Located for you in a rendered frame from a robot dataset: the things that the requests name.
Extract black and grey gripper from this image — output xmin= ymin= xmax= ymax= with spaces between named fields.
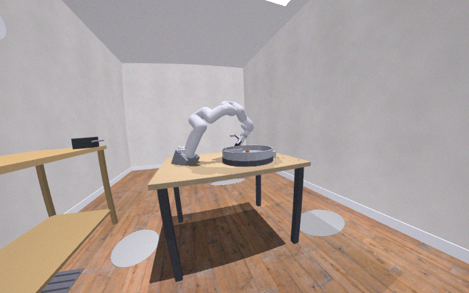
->
xmin=235 ymin=135 xmax=245 ymax=146

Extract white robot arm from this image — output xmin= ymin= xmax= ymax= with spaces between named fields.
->
xmin=178 ymin=101 xmax=254 ymax=158

